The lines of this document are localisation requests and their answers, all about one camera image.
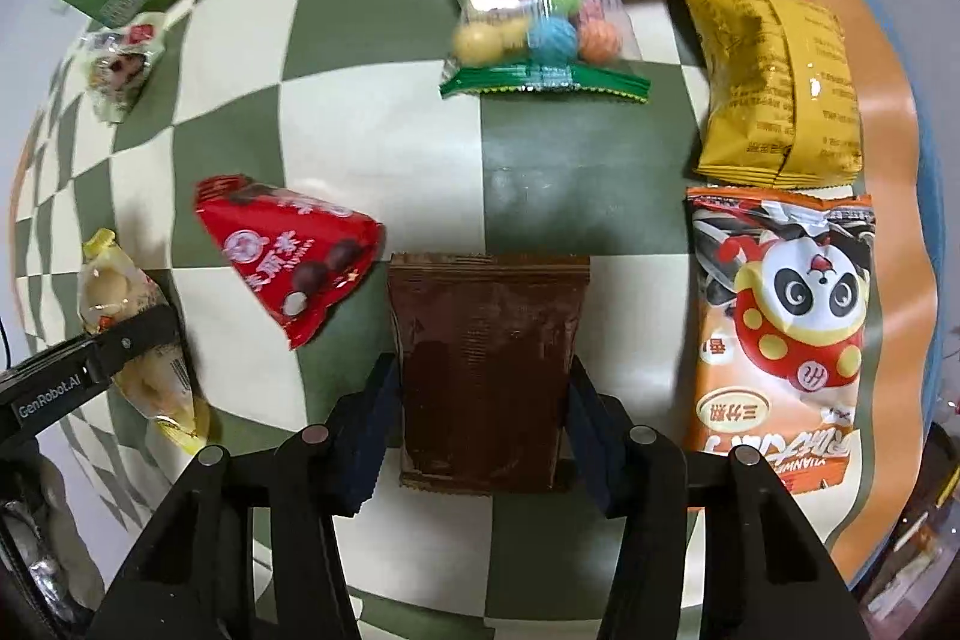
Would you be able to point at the yellow snack packet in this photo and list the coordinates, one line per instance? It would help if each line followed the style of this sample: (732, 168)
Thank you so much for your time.
(780, 85)

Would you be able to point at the green checkered table mat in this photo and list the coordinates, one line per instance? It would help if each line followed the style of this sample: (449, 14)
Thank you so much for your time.
(375, 123)

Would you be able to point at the red triangular chocolate ball packet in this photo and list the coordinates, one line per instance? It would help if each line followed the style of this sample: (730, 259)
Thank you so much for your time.
(285, 242)

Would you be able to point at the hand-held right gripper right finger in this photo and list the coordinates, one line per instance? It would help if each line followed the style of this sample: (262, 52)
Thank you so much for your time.
(594, 449)

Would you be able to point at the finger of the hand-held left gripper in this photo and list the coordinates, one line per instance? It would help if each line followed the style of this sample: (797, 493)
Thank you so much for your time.
(139, 336)

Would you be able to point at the brown snack packet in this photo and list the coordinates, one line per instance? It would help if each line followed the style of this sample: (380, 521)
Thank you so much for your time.
(487, 347)

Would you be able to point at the clear yellow-edged snack packet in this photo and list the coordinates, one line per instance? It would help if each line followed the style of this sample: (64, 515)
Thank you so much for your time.
(105, 295)

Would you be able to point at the bag of colourful gumballs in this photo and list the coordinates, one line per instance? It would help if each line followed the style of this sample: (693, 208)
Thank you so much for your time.
(525, 10)

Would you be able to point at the orange panda print snack packet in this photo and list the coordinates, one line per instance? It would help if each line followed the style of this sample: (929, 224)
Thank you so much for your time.
(787, 310)

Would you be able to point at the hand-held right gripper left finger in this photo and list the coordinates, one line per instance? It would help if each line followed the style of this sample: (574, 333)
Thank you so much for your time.
(366, 441)

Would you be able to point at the small clear snack packet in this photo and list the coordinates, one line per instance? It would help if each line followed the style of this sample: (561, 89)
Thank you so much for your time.
(120, 63)

